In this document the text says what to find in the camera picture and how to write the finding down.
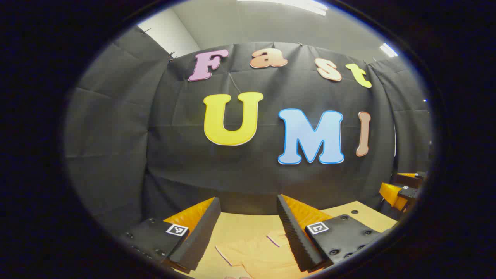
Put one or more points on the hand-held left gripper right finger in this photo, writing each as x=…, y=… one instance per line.
x=294, y=240

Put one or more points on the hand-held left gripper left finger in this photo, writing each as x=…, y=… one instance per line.
x=201, y=236

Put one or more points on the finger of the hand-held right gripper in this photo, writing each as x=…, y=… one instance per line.
x=391, y=193
x=409, y=180

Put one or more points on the orange T-shirt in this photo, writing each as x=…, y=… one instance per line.
x=259, y=255

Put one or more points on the small ceiling light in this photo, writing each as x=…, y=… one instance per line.
x=388, y=50

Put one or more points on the long ceiling light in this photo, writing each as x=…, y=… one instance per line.
x=294, y=4

